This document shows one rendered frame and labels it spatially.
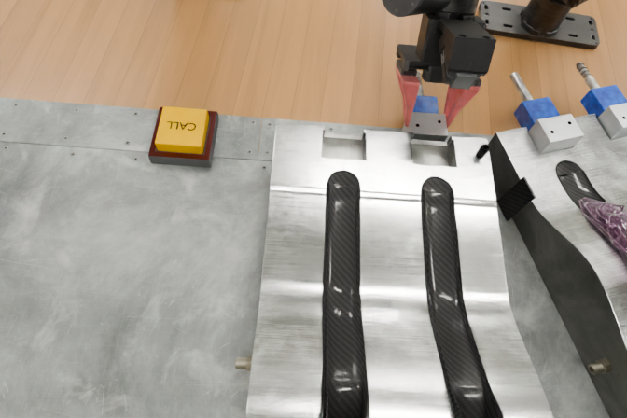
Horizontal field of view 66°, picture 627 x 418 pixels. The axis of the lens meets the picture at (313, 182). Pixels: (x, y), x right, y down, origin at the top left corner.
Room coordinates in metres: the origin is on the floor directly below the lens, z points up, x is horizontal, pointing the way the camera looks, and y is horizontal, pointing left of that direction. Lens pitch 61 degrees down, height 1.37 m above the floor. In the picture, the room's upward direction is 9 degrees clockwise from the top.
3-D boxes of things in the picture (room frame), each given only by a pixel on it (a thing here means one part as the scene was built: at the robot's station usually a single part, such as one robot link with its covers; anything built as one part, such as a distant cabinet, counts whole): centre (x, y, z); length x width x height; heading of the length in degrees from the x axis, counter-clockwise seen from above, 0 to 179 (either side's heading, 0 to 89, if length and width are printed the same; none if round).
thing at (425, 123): (0.45, -0.13, 0.83); 0.13 x 0.05 x 0.05; 6
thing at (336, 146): (0.32, -0.03, 0.87); 0.05 x 0.05 x 0.04; 5
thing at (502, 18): (0.68, -0.34, 0.84); 0.20 x 0.07 x 0.08; 90
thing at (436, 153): (0.33, -0.14, 0.87); 0.05 x 0.05 x 0.04; 5
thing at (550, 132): (0.45, -0.29, 0.86); 0.13 x 0.05 x 0.05; 22
